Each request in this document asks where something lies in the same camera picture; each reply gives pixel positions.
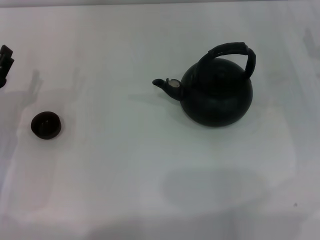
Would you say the small dark brown teacup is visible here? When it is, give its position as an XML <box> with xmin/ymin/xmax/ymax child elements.
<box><xmin>30</xmin><ymin>111</ymin><xmax>63</xmax><ymax>140</ymax></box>

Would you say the black round teapot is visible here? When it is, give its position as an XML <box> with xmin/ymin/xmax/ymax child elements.
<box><xmin>152</xmin><ymin>41</ymin><xmax>257</xmax><ymax>128</ymax></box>

